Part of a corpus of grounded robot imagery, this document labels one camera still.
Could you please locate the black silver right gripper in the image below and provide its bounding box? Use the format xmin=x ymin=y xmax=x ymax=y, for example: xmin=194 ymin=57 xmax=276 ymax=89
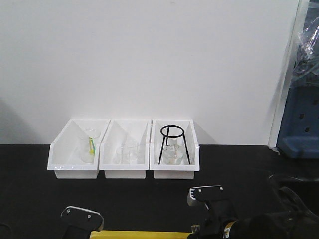
xmin=187 ymin=185 xmax=238 ymax=239

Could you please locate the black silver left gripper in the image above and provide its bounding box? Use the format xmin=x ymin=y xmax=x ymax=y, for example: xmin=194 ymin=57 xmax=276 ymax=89
xmin=60 ymin=206 xmax=104 ymax=239

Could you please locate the yellow plastic tray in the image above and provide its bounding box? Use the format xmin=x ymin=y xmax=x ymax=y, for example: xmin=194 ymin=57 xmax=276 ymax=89
xmin=90 ymin=230 xmax=191 ymax=239

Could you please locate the white left storage bin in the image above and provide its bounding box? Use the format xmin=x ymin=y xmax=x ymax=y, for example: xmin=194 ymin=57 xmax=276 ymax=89
xmin=47 ymin=119 xmax=110 ymax=179

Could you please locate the white storage bin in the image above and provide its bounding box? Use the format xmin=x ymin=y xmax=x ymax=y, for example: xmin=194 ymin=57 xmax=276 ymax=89
xmin=47 ymin=119 xmax=110 ymax=179
xmin=99 ymin=119 xmax=152 ymax=179
xmin=149 ymin=119 xmax=200 ymax=180

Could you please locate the yellow green plastic stick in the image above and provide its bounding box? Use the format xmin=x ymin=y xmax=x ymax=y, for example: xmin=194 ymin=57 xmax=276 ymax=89
xmin=89 ymin=137 xmax=95 ymax=155

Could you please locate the clear glass flask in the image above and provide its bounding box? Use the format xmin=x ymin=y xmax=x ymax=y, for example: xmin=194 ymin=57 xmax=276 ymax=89
xmin=162 ymin=139 xmax=184 ymax=165

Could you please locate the white middle storage bin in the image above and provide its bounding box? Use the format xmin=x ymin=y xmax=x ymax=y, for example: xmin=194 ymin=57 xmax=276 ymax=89
xmin=99 ymin=119 xmax=152 ymax=179

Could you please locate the small clear glass beaker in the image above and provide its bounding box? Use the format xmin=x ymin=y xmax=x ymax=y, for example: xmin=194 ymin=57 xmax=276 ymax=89
xmin=126 ymin=140 xmax=138 ymax=162

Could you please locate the plastic bag of pegs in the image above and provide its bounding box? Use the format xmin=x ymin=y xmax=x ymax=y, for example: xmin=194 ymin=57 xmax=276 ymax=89
xmin=290 ymin=15 xmax=319 ymax=88

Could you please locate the black cable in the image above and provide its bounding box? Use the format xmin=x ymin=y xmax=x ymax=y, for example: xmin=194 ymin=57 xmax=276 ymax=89
xmin=268 ymin=174 xmax=319 ymax=235

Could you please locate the black wire tripod stand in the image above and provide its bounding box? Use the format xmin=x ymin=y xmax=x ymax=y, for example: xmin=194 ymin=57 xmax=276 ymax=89
xmin=157 ymin=125 xmax=191 ymax=165

